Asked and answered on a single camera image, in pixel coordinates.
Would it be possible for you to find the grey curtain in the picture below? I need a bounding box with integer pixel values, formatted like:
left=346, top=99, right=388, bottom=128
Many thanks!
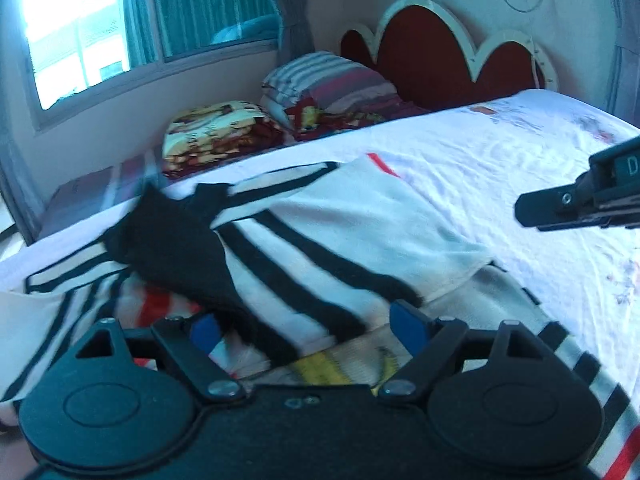
left=267, top=0, right=317, bottom=57
left=0, top=110, right=46, bottom=243

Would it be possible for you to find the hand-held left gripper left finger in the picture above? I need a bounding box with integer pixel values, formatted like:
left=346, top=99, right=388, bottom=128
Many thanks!
left=75, top=312, right=246, bottom=403

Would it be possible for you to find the folded printed blanket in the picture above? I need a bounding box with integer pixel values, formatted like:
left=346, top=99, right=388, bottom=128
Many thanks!
left=162, top=101, right=293, bottom=181

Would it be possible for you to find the black cloth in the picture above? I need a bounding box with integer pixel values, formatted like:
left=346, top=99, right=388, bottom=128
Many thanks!
left=102, top=182, right=286, bottom=363

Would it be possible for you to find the bedroom window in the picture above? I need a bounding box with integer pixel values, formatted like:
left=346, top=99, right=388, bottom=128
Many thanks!
left=0, top=0, right=281, bottom=131

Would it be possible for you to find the black white red striped sweater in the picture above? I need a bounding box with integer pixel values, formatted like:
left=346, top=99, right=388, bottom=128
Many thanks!
left=0, top=152, right=640, bottom=480

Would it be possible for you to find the red scalloped headboard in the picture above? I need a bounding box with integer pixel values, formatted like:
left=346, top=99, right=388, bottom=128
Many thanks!
left=340, top=0, right=560, bottom=111

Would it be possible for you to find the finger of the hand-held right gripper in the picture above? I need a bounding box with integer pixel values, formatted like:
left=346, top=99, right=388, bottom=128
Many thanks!
left=515, top=172, right=608, bottom=233

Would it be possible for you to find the red printed pillow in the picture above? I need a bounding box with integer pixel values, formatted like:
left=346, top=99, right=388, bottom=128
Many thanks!
left=285, top=97, right=431, bottom=142

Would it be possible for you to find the striped small bed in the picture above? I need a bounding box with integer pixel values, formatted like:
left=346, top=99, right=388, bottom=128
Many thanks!
left=37, top=152, right=171, bottom=238

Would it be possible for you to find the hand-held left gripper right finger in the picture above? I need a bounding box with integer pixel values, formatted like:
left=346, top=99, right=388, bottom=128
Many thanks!
left=377, top=300, right=546, bottom=408

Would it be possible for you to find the floral bed sheet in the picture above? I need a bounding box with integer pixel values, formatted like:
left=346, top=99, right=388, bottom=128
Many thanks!
left=0, top=87, right=640, bottom=411

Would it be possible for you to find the teal curtain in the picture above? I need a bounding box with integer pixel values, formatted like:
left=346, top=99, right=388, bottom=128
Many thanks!
left=122, top=0, right=278, bottom=66

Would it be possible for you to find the striped pillow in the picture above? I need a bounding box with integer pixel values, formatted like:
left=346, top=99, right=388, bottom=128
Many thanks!
left=261, top=51, right=401, bottom=116

